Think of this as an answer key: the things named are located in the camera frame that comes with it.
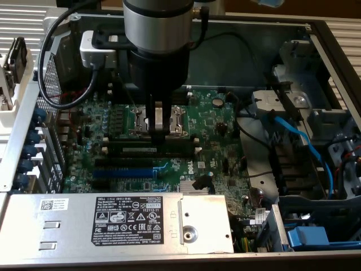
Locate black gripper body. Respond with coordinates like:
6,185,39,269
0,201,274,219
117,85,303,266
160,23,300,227
128,50,190,98

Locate green RAM stick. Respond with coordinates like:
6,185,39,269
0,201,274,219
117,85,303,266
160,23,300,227
107,139,197,155

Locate silver CPU socket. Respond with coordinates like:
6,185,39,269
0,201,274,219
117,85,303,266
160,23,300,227
128,104,190,139

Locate green Dell motherboard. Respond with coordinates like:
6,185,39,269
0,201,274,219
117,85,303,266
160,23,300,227
58,89,254,229

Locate long black expansion slot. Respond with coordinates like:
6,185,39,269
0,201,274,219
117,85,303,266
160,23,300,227
94,158,155,169

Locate blue expansion slot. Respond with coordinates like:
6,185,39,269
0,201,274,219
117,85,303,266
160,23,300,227
93,167,155,178

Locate silver finned chipset heatsink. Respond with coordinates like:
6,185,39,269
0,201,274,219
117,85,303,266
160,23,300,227
179,180,211,195

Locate grey metal PC case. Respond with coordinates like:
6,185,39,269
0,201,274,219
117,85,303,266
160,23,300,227
0,11,361,271

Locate black box behind case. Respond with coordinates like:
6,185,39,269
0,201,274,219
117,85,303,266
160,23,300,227
56,0,98,8

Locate black plastic latch bar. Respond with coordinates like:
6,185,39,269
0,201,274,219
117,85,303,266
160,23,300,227
264,72,305,122

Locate blue slot cover clip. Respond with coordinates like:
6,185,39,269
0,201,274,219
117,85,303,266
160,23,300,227
28,128,42,145
22,143,37,159
19,158,34,173
15,172,30,187
32,107,47,125

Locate black disk drive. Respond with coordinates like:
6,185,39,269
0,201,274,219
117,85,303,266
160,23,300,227
7,36,28,84

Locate white parts rack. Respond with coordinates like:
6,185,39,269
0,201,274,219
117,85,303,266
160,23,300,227
0,53,36,139

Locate silver power supply with label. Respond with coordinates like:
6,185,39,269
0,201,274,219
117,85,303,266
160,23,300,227
0,193,235,263

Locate silver metal drive cage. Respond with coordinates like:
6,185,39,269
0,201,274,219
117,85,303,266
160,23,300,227
250,39,361,198

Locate blue plastic drive caddy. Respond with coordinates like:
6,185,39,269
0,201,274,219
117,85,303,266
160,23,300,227
286,225,361,252

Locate thick black camera cable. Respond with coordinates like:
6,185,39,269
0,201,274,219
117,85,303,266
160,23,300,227
38,0,99,110

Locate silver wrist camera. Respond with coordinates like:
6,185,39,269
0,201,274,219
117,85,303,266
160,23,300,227
80,30,118,69

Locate black angled wire plug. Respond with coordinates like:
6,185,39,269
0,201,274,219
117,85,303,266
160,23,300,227
191,174,213,194

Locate thin black wire with plug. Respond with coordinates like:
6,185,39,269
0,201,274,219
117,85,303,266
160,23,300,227
188,31,257,74

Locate thin red wire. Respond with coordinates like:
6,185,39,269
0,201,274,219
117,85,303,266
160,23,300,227
45,87,88,133

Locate blue flat data wire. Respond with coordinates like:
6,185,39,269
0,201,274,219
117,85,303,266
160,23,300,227
262,112,335,198

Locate black plastic drive bracket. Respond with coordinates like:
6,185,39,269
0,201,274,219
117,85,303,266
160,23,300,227
269,143,325,195

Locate yellow green power wires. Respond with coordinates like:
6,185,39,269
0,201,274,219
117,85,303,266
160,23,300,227
238,236,252,253

